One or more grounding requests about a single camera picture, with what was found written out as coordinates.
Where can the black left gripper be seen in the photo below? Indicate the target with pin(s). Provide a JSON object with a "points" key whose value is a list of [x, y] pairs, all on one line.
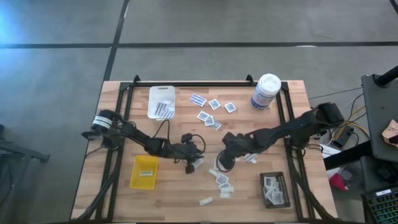
{"points": [[186, 152]]}

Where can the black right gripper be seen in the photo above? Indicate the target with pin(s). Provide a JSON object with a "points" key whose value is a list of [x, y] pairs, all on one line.
{"points": [[244, 144]]}

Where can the blue striped bandage packet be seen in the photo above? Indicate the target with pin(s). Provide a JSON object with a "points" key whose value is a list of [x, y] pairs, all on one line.
{"points": [[197, 99], [159, 108], [250, 157], [171, 114], [165, 112]]}

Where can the green striped white packet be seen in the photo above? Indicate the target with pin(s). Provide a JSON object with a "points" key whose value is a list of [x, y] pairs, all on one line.
{"points": [[146, 173]]}

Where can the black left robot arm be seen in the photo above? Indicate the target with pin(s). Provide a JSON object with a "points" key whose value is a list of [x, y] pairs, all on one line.
{"points": [[140, 137]]}

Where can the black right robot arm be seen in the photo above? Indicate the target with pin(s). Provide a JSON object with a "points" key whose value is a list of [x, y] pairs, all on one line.
{"points": [[295, 127]]}

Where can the small crumpled white packet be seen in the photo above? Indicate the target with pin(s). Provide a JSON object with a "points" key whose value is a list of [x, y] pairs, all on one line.
{"points": [[206, 201]]}

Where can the yellow plastic basket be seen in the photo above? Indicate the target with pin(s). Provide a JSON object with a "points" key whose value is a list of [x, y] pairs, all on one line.
{"points": [[144, 183]]}

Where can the black plastic basket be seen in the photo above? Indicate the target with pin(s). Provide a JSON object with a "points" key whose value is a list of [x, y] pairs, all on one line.
{"points": [[273, 205]]}

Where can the white plastic bin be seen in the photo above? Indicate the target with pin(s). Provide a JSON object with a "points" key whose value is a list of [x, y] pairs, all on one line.
{"points": [[161, 93]]}

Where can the white disinfectant wipes canister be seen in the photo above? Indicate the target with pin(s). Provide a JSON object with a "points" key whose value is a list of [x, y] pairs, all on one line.
{"points": [[265, 90]]}

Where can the white box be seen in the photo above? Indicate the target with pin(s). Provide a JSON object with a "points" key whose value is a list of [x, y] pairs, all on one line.
{"points": [[329, 151]]}

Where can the red object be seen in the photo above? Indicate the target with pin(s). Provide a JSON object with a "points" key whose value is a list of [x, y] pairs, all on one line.
{"points": [[337, 182]]}

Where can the black power adapter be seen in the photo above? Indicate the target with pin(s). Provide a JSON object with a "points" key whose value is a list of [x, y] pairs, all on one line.
{"points": [[342, 137]]}

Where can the black side table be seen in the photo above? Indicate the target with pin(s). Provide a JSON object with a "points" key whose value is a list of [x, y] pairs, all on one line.
{"points": [[381, 115]]}

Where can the backlit computer keyboard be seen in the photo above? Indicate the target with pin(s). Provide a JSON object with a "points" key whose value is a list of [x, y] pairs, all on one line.
{"points": [[384, 207]]}

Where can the brown cardboard piece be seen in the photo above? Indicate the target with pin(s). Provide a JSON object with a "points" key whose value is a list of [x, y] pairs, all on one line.
{"points": [[390, 132]]}

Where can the black equipment stand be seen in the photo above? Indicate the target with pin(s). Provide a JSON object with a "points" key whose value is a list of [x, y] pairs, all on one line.
{"points": [[25, 153]]}

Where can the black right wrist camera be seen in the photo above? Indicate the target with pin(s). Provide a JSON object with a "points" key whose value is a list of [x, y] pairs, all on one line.
{"points": [[229, 137]]}

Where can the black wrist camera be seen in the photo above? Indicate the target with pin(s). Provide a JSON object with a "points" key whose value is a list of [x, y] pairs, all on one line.
{"points": [[229, 137], [186, 137]]}

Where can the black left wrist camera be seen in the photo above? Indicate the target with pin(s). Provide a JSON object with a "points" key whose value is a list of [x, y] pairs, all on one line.
{"points": [[186, 137]]}

